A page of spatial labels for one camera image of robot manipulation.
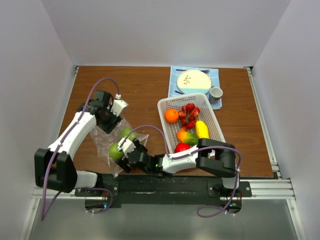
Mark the green fake apple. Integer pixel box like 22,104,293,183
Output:
120,127,137,141
108,143,124,161

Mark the clear zip top bag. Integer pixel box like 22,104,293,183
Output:
89,117,150,178

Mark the white plastic basket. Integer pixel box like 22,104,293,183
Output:
157,93,226,154

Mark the red fake apple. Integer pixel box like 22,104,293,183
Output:
174,142,191,153

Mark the orange green fake mango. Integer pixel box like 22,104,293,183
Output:
177,131,199,146

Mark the orange fake fruit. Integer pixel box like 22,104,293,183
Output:
164,109,180,124

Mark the red fake cherry bunch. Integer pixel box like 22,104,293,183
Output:
178,103,201,131

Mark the yellow fake lemon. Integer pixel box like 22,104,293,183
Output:
195,120,210,139

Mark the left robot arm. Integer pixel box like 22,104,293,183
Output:
34,90,128,196

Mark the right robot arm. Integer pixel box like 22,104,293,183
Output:
116,138,242,197

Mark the blue checkered cloth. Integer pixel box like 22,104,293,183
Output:
168,65,221,99

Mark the cream and blue plate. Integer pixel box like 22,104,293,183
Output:
176,71,212,94

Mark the small white cup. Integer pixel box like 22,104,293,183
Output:
209,86,223,105

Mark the purple plastic fork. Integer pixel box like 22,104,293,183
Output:
175,69,210,74

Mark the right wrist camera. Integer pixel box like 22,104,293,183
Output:
117,137,136,158

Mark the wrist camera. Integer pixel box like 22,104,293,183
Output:
110,93,129,117
117,137,136,158

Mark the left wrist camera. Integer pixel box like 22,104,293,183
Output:
110,93,129,117

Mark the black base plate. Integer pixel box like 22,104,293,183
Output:
75,174,252,210

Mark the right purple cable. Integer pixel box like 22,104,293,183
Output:
119,124,243,218

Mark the purple cable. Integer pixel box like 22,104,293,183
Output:
40,77,122,222
119,124,243,218

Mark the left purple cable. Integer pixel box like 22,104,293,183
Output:
40,77,122,222

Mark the aluminium frame rail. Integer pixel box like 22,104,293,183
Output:
249,179,296,200

